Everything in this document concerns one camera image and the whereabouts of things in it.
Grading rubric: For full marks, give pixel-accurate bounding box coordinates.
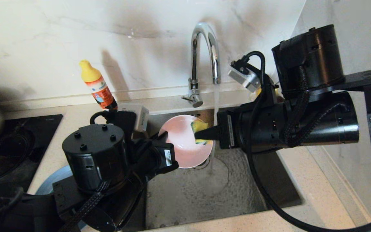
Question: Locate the yellow sponge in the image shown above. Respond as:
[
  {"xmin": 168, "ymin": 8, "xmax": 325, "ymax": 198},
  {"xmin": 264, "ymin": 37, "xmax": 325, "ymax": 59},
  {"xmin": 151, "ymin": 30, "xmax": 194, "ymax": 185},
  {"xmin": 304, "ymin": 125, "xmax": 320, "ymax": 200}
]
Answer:
[{"xmin": 190, "ymin": 120, "xmax": 209, "ymax": 145}]

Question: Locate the pink plastic bowl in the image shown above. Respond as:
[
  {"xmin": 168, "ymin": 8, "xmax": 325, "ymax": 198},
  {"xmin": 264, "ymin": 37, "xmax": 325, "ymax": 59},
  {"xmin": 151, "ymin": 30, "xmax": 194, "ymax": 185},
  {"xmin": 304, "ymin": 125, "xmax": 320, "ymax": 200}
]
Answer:
[{"xmin": 158, "ymin": 115, "xmax": 213, "ymax": 169}]

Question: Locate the chrome gooseneck faucet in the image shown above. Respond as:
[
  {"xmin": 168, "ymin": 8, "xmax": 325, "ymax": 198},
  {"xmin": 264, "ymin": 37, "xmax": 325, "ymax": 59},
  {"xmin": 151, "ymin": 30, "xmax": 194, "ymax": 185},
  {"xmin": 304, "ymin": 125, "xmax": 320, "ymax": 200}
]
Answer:
[{"xmin": 182, "ymin": 22, "xmax": 222, "ymax": 108}]

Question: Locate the yellow capped dish soap bottle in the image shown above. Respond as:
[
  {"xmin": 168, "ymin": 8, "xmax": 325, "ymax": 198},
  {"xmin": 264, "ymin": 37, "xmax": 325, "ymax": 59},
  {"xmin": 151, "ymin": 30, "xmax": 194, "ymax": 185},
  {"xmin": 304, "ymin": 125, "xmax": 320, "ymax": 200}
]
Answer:
[{"xmin": 79, "ymin": 60, "xmax": 118, "ymax": 110}]

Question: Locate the stainless steel sink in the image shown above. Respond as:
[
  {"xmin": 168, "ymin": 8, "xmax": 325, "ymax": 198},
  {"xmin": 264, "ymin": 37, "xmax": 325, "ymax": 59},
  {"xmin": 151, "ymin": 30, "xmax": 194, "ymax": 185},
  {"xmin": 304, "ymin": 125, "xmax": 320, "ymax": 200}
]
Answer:
[{"xmin": 131, "ymin": 110, "xmax": 303, "ymax": 232}]

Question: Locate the metal drain strainer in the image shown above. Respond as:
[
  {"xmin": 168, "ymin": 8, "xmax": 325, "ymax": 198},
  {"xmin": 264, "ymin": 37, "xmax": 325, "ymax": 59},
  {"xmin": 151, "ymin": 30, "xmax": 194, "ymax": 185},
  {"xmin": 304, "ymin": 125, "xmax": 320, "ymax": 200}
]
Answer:
[{"xmin": 196, "ymin": 157, "xmax": 211, "ymax": 170}]

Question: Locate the large blue-grey plate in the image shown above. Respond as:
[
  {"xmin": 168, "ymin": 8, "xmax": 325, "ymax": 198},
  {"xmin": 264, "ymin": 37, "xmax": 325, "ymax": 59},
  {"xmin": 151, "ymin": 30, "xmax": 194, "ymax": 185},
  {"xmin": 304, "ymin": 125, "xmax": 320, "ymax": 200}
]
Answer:
[{"xmin": 37, "ymin": 165, "xmax": 73, "ymax": 195}]

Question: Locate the black induction cooktop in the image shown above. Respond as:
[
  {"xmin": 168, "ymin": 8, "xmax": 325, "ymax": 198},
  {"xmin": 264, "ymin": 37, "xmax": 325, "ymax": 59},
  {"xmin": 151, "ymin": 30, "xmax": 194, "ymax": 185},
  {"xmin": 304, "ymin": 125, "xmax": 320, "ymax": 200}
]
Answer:
[{"xmin": 0, "ymin": 114, "xmax": 63, "ymax": 194}]

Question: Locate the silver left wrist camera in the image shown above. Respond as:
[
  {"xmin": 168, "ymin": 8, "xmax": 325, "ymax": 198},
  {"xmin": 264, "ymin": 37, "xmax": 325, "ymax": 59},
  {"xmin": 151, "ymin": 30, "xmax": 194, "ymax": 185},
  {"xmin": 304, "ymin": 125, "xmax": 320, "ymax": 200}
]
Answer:
[{"xmin": 118, "ymin": 103, "xmax": 149, "ymax": 132}]

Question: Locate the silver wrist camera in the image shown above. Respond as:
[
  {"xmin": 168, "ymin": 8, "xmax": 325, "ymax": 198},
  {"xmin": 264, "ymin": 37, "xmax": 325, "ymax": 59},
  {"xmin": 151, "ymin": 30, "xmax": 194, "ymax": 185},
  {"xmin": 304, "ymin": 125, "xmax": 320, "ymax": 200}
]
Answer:
[
  {"xmin": 227, "ymin": 60, "xmax": 260, "ymax": 93},
  {"xmin": 118, "ymin": 103, "xmax": 149, "ymax": 132}
]

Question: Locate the black left wrist camera bracket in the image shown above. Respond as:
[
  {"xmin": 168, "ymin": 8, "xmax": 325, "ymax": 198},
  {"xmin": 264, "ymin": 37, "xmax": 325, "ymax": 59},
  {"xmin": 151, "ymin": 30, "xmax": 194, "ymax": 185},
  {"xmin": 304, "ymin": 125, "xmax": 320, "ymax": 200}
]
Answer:
[{"xmin": 108, "ymin": 110, "xmax": 138, "ymax": 142}]

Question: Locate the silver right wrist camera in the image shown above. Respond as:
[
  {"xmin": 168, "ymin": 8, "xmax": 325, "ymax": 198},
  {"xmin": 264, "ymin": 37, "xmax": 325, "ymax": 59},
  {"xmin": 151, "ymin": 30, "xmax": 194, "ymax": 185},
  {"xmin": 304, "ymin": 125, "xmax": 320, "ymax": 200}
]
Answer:
[{"xmin": 227, "ymin": 60, "xmax": 260, "ymax": 93}]

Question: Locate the black right camera cable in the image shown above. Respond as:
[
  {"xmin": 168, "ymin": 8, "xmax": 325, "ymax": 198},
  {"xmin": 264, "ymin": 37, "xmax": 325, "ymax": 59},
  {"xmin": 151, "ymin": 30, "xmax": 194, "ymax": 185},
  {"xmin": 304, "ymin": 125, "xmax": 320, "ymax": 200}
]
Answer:
[{"xmin": 234, "ymin": 51, "xmax": 371, "ymax": 232}]

